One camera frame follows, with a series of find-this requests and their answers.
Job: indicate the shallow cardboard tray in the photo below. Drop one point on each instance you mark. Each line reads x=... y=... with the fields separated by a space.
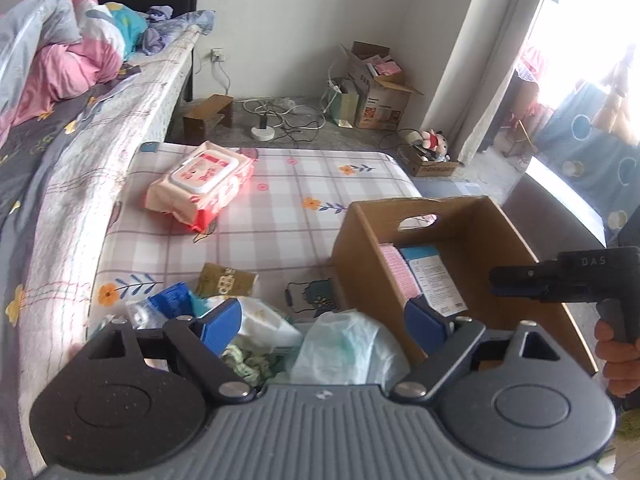
x=435 y=167

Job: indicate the pink wet wipes pack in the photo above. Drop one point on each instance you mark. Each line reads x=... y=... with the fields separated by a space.
x=200 y=180

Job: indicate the green patterned cloth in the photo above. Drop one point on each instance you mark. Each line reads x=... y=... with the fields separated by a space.
x=250 y=362

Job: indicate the blue crumpled clothes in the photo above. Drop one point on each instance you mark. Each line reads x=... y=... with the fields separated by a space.
x=150 y=27

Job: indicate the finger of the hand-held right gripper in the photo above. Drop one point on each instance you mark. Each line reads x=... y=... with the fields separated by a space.
x=522 y=279

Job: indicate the plaid floral mattress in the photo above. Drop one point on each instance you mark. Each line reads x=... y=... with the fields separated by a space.
x=290 y=205

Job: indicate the blue and white box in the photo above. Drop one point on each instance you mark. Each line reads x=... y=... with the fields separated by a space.
x=437 y=280

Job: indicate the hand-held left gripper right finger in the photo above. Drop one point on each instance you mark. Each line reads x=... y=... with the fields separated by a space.
x=424 y=322

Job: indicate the small brown snack box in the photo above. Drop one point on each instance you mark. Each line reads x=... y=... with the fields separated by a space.
x=225 y=280

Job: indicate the bed with grey floral sheet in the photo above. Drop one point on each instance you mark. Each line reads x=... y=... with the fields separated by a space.
x=60 y=180

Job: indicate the white wall socket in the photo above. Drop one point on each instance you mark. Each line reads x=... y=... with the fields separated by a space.
x=218 y=54

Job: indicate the white power strip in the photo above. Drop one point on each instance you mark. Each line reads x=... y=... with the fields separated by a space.
x=262 y=134

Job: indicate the open printed cardboard box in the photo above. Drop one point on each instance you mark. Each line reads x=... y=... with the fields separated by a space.
x=380 y=97

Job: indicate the person's right hand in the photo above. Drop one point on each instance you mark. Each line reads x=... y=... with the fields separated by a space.
x=620 y=365

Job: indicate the blue cloth with circles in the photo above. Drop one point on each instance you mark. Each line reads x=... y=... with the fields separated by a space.
x=585 y=150

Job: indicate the small wooden stool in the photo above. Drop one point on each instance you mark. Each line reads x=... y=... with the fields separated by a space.
x=207 y=112

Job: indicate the pale green paper bag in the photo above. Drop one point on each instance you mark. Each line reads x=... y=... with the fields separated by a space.
x=345 y=110

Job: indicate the white printed packet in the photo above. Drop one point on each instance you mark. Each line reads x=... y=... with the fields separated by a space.
x=265 y=325

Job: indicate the beige hanging garment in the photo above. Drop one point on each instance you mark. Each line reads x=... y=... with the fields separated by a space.
x=620 y=95

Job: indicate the blue plastic packet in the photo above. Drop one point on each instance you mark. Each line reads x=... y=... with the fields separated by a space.
x=167 y=302

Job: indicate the pink sponge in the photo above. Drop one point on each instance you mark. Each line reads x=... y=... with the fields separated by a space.
x=400 y=272

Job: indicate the plush doll with red shirt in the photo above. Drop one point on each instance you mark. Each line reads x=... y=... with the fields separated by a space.
x=434 y=142

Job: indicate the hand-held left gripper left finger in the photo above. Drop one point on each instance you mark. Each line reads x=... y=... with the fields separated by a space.
x=220 y=321

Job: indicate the pink and blue quilt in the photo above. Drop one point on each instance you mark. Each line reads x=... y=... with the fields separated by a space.
x=55 y=55

